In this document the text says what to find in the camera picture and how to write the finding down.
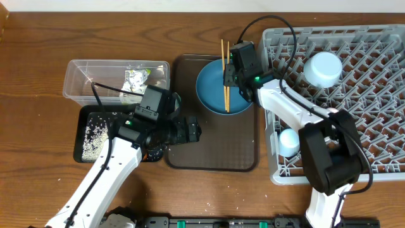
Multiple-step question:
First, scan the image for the clear plastic bin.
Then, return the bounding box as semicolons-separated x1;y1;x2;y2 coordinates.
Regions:
62;59;171;107

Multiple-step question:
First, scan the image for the dark blue plate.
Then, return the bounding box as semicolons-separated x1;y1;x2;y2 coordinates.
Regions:
196;60;252;115

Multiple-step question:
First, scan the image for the brown serving tray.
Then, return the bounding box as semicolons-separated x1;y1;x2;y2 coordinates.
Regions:
165;54;259;172

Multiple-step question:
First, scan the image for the black plastic tray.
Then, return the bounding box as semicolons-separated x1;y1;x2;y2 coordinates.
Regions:
73;104;166;164

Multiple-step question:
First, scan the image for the light blue rice bowl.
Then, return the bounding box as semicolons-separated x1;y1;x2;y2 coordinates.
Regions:
303;51;343;88

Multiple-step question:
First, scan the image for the grey dishwasher rack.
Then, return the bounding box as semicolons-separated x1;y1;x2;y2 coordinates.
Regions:
258;24;404;182

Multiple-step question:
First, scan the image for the spilled white rice pile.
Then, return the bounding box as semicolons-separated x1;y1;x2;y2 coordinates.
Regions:
79;112;164;163

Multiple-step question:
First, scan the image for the green snack wrapper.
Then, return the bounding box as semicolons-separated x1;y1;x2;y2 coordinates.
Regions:
120;69;151;105

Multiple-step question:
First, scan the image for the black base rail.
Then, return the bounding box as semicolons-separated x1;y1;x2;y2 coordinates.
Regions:
101;207;380;228

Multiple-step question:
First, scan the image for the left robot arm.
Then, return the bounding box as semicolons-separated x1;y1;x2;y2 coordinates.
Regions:
46;85;201;227

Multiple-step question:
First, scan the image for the pink cup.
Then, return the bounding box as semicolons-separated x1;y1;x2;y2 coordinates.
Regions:
328;108;339;113

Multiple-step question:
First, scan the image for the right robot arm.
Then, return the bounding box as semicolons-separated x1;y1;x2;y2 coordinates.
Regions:
221;41;373;227

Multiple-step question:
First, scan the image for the wooden chopstick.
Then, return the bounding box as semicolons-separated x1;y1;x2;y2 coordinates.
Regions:
226;41;230;113
221;39;229;113

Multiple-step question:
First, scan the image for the light blue cup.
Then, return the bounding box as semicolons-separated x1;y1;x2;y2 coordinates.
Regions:
278;129;300;158

